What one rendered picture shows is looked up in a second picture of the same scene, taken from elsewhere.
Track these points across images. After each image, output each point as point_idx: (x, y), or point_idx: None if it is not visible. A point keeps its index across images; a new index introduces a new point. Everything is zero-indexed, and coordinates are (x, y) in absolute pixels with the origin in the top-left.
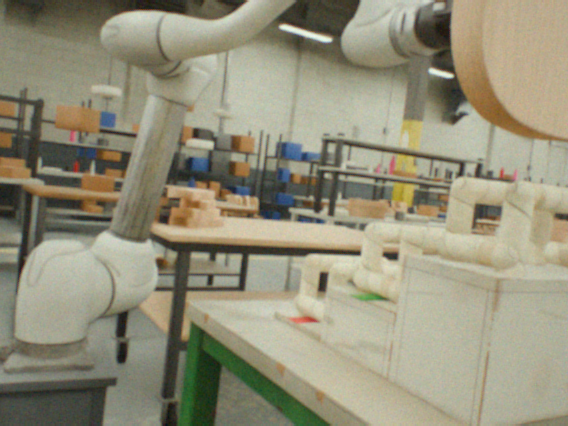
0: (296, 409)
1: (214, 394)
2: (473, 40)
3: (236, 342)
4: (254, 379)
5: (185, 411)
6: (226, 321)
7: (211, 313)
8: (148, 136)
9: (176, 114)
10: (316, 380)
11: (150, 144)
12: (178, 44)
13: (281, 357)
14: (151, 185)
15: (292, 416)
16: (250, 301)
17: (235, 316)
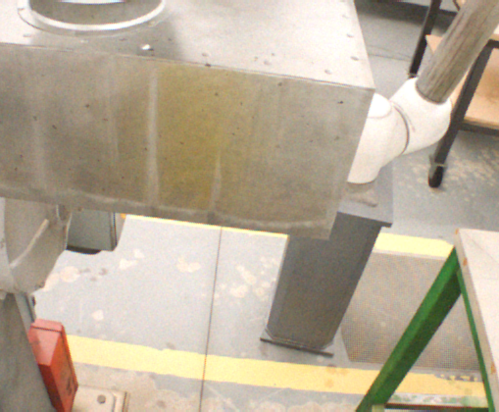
0: (491, 396)
1: (455, 297)
2: None
3: (475, 311)
4: (477, 343)
5: (430, 297)
6: (477, 279)
7: (471, 259)
8: (471, 18)
9: None
10: None
11: (471, 25)
12: None
13: None
14: (462, 62)
15: (487, 395)
16: None
17: (488, 269)
